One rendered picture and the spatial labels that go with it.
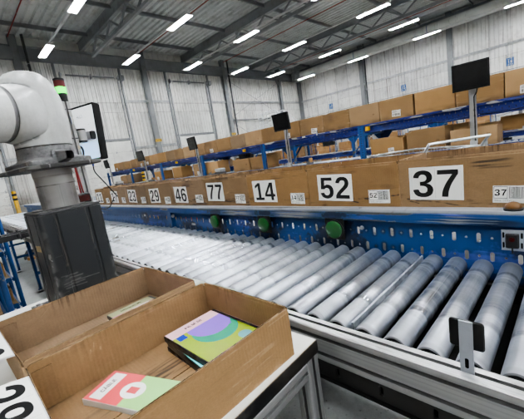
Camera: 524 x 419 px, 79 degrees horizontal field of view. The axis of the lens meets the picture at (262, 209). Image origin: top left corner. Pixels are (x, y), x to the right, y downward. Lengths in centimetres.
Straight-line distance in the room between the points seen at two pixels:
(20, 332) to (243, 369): 62
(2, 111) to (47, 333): 58
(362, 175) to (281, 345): 79
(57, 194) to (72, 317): 37
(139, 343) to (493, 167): 104
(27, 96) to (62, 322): 63
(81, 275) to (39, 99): 53
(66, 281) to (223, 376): 70
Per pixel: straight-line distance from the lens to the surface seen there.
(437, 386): 69
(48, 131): 114
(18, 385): 67
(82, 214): 113
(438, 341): 73
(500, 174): 113
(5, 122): 108
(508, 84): 567
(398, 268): 105
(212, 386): 56
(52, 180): 115
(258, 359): 61
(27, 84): 116
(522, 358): 72
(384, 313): 81
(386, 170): 122
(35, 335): 104
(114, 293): 108
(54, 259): 112
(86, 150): 203
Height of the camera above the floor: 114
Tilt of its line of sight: 10 degrees down
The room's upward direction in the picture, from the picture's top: 9 degrees counter-clockwise
